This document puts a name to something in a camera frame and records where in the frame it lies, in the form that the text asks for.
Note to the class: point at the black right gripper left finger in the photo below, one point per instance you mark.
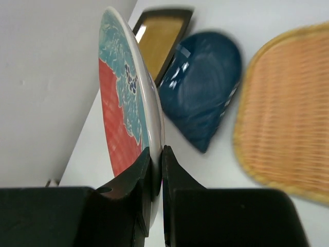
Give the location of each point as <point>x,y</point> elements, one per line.
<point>115,214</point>

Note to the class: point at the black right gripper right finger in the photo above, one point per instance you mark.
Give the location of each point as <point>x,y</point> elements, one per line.
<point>197,216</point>

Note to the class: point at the red teal round plate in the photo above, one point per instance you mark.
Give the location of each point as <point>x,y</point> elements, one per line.
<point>132,115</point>

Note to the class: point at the woven bamboo square tray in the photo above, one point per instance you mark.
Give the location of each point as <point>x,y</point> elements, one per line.
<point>281,132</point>

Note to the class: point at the dark blue heart-shaped plate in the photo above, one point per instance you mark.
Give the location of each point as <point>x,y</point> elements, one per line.
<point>198,85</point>

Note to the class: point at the black yellow square plate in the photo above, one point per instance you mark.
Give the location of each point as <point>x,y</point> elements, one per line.
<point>157,33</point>

